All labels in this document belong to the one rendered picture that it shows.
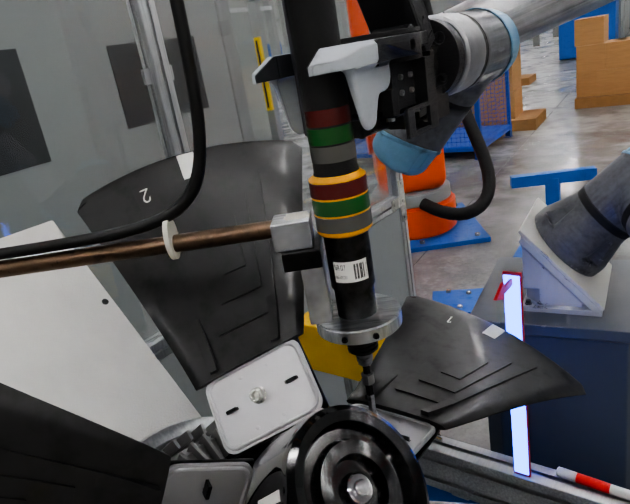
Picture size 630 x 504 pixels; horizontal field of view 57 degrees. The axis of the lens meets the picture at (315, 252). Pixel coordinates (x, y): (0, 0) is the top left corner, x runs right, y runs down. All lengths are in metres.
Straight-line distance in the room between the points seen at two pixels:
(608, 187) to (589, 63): 8.54
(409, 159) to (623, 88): 8.98
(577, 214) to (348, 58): 0.76
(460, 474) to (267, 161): 0.64
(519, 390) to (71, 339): 0.48
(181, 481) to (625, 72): 9.36
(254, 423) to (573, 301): 0.74
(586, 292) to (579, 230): 0.11
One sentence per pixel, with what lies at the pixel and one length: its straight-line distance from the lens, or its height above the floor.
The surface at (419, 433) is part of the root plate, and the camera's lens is 0.53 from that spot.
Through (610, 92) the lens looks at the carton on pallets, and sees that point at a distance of 9.63.
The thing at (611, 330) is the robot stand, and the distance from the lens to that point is 1.07.
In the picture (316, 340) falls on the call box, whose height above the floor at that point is 1.05.
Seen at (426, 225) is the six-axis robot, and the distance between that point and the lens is 4.34.
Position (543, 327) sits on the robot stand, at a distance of 1.07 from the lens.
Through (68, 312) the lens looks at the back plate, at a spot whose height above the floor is 1.27.
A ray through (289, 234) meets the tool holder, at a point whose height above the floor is 1.38.
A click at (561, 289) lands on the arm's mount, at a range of 1.10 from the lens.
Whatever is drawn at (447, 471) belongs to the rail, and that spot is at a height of 0.83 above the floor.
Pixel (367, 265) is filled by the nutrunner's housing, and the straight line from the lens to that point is 0.44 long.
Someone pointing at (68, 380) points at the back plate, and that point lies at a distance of 0.68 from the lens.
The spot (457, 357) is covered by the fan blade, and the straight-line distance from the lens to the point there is 0.64.
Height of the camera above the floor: 1.51
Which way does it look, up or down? 19 degrees down
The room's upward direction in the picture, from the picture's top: 10 degrees counter-clockwise
